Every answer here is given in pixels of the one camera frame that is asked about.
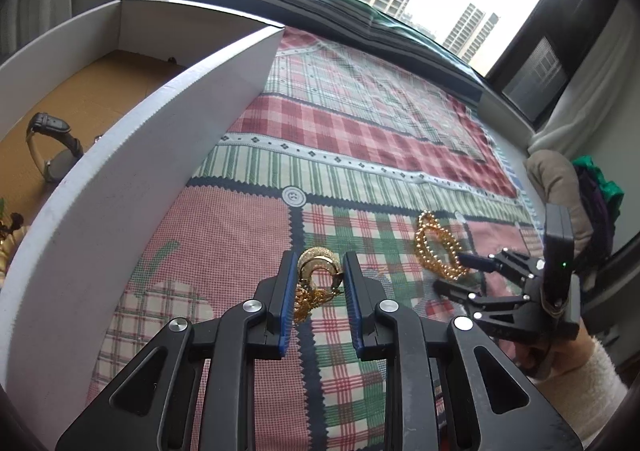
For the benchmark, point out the green and purple cloth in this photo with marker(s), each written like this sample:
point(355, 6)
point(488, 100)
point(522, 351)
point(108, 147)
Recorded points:
point(602, 201)

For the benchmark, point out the gold bangle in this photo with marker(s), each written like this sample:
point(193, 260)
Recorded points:
point(320, 258)

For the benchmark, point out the distant apartment building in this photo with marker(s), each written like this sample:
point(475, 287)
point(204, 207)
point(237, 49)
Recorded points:
point(470, 33)

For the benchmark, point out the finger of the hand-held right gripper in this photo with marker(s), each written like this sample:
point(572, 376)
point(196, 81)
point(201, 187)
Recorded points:
point(500, 311)
point(515, 266)

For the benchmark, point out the person's right hand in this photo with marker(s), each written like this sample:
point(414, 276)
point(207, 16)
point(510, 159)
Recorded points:
point(572, 348)

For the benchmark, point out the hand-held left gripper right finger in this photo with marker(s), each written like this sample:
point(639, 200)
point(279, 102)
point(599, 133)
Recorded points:
point(352, 306)

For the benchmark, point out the black window frame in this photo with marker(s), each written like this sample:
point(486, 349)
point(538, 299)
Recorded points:
point(585, 6)

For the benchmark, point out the white box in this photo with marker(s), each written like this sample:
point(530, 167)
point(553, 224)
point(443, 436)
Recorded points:
point(150, 141)

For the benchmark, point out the white curtain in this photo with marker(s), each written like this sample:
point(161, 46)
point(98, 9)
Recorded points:
point(590, 121)

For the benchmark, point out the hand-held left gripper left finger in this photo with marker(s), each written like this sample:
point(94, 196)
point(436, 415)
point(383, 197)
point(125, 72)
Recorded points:
point(286, 306)

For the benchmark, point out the pile of clothes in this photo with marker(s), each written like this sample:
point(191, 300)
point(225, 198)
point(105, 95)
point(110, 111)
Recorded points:
point(555, 191)

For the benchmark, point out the plaid patchwork blanket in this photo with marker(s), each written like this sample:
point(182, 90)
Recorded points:
point(350, 131)

